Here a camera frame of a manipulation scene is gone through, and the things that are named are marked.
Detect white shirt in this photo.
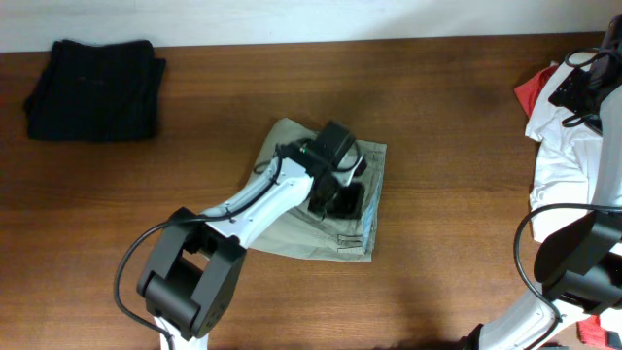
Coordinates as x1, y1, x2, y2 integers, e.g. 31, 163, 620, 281
524, 52, 622, 334

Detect folded black garment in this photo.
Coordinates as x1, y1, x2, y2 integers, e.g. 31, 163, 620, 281
23, 40, 166, 142

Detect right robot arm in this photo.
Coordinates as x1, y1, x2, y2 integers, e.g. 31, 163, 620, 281
459, 46, 621, 349

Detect red garment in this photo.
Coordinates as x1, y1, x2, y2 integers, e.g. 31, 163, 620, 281
514, 64, 621, 349

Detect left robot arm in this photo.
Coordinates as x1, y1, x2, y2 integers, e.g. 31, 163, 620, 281
137, 136, 364, 349

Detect khaki shorts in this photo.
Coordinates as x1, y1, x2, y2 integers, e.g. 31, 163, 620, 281
249, 119, 387, 262

